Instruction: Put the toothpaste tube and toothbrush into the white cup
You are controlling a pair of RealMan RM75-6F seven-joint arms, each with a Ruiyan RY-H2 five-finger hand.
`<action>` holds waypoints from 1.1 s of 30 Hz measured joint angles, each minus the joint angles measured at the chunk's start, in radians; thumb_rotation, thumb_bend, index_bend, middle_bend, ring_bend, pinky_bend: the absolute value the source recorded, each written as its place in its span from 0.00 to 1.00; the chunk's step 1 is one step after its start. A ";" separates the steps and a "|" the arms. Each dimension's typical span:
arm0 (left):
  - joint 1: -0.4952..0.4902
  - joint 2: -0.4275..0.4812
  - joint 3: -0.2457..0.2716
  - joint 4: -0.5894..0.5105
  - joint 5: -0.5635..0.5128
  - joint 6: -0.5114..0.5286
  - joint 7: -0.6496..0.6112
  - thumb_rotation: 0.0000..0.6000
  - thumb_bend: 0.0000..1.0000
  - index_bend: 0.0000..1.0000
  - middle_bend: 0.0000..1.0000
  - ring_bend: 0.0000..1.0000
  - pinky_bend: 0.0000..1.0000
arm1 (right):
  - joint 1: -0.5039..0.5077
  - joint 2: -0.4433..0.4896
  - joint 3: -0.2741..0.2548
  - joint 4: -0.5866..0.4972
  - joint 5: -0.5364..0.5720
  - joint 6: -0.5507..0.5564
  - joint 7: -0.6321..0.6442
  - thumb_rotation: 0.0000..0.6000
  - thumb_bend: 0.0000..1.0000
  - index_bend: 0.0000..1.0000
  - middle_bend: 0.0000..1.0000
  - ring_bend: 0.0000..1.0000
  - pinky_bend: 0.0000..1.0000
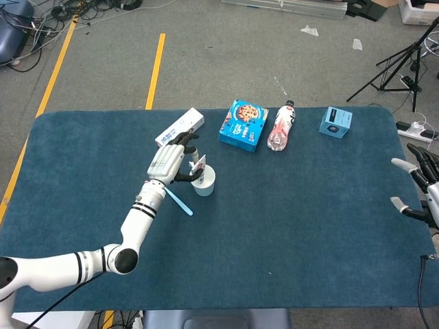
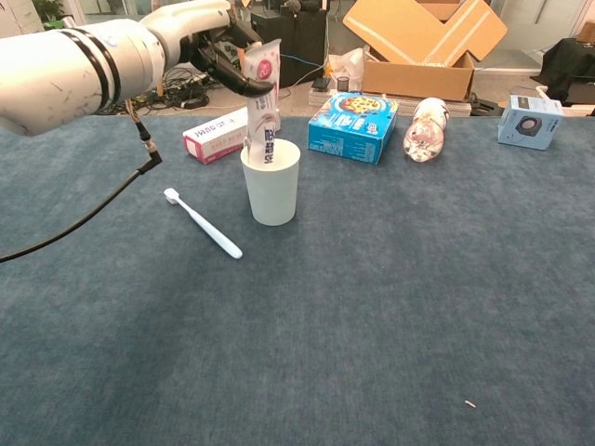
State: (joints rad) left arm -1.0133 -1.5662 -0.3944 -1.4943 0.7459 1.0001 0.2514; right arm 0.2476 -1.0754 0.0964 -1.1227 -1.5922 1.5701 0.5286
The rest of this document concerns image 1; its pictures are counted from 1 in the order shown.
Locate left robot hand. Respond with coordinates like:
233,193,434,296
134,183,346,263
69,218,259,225
146,131,206,188

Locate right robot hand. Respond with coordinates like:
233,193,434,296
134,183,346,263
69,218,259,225
390,143,439,229

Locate white patterned toothpaste tube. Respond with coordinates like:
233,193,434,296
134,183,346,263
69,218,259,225
188,154,207,186

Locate light blue toothbrush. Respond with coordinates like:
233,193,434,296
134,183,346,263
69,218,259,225
164,186,194,217

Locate pale blue plastic cup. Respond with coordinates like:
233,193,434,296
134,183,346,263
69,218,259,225
190,165,217,197

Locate white toothpaste carton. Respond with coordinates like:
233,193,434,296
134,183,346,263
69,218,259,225
154,107,206,148

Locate white power strip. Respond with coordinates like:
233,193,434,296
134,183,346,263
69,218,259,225
396,119,435,143

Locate blue cookie box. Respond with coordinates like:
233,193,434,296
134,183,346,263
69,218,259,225
218,99,270,154

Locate light blue speaker box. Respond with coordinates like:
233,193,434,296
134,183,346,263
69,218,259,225
318,106,354,140

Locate pink label drink bottle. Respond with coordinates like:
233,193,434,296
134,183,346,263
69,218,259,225
267,99,296,152

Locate blue felt table mat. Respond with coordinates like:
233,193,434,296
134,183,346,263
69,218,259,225
0,106,426,313

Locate black tripod stand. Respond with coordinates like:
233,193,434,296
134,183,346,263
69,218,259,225
346,16,439,113

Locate white storage crate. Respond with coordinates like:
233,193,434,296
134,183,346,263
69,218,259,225
397,0,439,26

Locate white box under table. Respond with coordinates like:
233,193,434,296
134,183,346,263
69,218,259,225
12,310,95,329

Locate dark blue machine base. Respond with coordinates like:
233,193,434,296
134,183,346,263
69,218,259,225
0,0,35,66

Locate white coiled cable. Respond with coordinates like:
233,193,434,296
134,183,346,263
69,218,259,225
416,112,439,199

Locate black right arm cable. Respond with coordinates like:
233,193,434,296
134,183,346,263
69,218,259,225
416,253,439,329

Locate black floor cable tangle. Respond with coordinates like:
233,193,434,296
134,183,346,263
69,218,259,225
6,0,143,73

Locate black bracket plates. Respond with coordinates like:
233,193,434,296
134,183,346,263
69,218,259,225
346,0,388,22

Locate aluminium profile rail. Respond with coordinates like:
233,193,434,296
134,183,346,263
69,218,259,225
221,0,347,21

